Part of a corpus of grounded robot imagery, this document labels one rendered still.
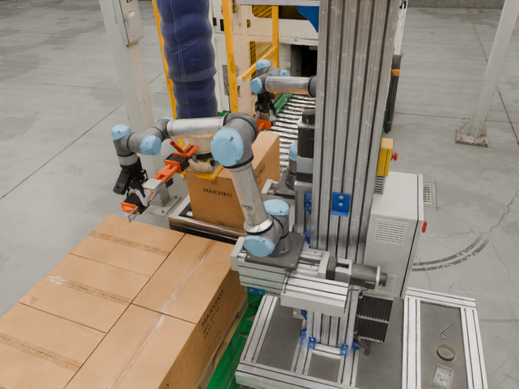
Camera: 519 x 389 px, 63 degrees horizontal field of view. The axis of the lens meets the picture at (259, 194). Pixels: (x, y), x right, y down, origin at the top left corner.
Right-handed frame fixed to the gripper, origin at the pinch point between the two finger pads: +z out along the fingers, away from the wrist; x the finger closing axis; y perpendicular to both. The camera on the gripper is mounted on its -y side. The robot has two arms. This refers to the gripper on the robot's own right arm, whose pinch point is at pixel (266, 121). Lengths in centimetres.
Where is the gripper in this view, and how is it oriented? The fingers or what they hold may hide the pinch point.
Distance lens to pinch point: 246.4
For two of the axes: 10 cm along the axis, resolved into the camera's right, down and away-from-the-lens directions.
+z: 0.4, 8.1, 5.9
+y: -3.7, 5.6, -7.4
